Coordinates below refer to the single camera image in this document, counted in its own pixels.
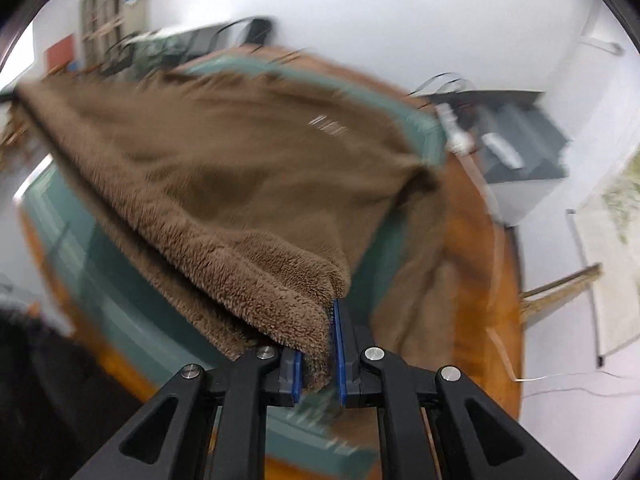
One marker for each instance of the white flat device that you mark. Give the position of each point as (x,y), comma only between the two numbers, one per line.
(502,150)

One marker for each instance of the black metal chair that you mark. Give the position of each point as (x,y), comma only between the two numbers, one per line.
(200,40)

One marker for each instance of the wooden stick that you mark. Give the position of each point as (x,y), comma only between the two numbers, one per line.
(562,291)

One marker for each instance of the grey shelf cabinet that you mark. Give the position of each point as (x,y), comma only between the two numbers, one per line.
(116,10)

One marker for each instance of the red wall poster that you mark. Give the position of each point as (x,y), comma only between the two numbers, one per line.
(61,51)

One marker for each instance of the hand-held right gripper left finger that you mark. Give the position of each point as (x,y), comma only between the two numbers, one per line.
(297,374)

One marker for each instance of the hanging wall scroll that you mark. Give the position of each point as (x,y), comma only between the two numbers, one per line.
(612,260)

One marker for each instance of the person's dark clothing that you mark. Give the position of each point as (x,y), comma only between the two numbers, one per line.
(45,400)

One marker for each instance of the brown fleece garment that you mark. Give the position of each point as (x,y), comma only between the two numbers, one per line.
(210,185)

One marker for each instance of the teal patterned mat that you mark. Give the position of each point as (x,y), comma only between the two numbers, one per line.
(100,270)

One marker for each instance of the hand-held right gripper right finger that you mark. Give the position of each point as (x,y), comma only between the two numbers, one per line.
(342,355)

